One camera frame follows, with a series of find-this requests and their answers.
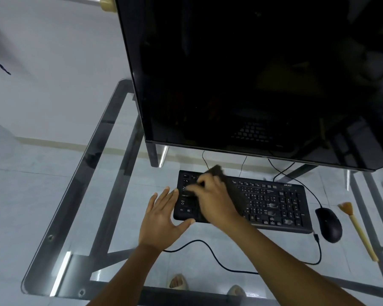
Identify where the black computer keyboard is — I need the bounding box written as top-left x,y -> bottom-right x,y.
173,170 -> 313,235

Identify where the black keyboard cable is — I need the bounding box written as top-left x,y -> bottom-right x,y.
163,232 -> 322,275

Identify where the black computer monitor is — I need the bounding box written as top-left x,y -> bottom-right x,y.
114,0 -> 383,173

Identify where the metal table frame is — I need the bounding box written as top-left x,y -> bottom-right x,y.
21,78 -> 383,306

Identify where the person's foot in sandal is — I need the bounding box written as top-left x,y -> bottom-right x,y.
169,273 -> 191,290
227,284 -> 246,297

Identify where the dark cleaning cloth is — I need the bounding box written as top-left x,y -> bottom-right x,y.
207,165 -> 226,183

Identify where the person's left hand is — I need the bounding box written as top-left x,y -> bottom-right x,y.
138,187 -> 196,252

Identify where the black mouse cable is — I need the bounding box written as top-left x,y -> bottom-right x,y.
267,159 -> 323,209

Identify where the person's left foot in sandal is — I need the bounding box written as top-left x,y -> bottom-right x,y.
169,273 -> 191,290

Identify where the person's right hand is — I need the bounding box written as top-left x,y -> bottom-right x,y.
182,173 -> 243,233

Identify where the person's right foot in sandal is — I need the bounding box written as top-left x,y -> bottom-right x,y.
227,284 -> 246,297

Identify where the black computer mouse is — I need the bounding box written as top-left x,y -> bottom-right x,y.
315,207 -> 343,244

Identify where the beige cleaning brush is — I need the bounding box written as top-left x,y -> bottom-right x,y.
337,202 -> 380,263

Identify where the person's right forearm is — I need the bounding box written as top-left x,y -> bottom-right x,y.
220,216 -> 366,306

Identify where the person's left forearm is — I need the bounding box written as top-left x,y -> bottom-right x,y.
86,243 -> 164,306

